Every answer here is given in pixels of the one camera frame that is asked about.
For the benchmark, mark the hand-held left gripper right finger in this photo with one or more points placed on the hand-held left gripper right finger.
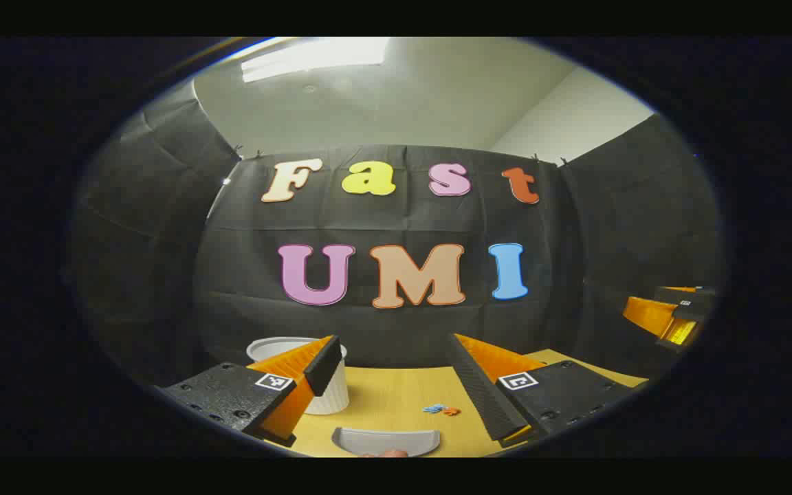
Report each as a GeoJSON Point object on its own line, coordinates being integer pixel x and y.
{"type": "Point", "coordinates": [478, 392]}

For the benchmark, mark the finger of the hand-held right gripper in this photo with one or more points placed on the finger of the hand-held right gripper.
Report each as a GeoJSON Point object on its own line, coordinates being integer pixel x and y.
{"type": "Point", "coordinates": [683, 333]}
{"type": "Point", "coordinates": [650, 315]}

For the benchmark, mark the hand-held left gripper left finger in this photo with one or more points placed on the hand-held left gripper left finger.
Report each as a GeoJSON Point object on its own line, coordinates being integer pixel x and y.
{"type": "Point", "coordinates": [324, 364]}

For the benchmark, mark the orange paper scrap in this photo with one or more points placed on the orange paper scrap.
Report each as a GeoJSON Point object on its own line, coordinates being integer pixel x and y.
{"type": "Point", "coordinates": [452, 411]}

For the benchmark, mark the white ribbed garbage bin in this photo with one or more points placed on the white ribbed garbage bin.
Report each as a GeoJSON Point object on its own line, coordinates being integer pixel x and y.
{"type": "Point", "coordinates": [333, 402]}

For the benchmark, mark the blue paper scrap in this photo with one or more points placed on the blue paper scrap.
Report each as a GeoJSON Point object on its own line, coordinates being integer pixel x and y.
{"type": "Point", "coordinates": [433, 408]}

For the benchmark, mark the grey plastic dustpan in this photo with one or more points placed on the grey plastic dustpan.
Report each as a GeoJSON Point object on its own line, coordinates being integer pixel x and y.
{"type": "Point", "coordinates": [382, 440]}

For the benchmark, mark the black backdrop cloth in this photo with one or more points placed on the black backdrop cloth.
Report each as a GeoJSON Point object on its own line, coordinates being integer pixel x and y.
{"type": "Point", "coordinates": [403, 220]}

